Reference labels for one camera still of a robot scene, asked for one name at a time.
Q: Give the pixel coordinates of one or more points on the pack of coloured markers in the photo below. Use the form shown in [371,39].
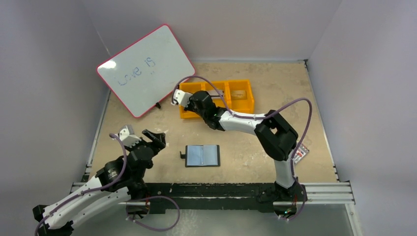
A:
[302,151]

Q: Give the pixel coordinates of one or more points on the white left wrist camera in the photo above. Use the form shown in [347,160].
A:
[127,136]

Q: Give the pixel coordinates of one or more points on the aluminium frame rail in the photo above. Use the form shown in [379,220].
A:
[317,193]

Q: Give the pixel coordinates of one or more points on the beige card in tray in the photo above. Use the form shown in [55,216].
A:
[238,94]

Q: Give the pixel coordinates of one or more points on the yellow three-compartment tray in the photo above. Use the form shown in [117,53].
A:
[243,106]

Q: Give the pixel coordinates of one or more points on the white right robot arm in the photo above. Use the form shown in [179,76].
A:
[274,133]

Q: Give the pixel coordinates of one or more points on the black leather card holder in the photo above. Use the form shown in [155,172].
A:
[201,156]

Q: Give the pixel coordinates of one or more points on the silver card in tray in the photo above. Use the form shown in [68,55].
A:
[217,93]

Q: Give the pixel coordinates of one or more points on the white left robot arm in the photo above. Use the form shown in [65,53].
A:
[119,180]

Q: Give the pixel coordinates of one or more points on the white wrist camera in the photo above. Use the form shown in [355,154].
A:
[127,136]
[180,98]

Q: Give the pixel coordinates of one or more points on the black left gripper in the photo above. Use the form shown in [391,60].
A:
[159,142]

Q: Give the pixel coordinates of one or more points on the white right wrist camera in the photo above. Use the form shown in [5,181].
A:
[180,98]

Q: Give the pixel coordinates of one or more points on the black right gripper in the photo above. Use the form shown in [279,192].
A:
[193,103]

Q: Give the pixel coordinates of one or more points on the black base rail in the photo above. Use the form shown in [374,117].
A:
[262,197]

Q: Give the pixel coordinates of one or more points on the pink framed whiteboard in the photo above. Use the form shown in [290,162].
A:
[145,73]

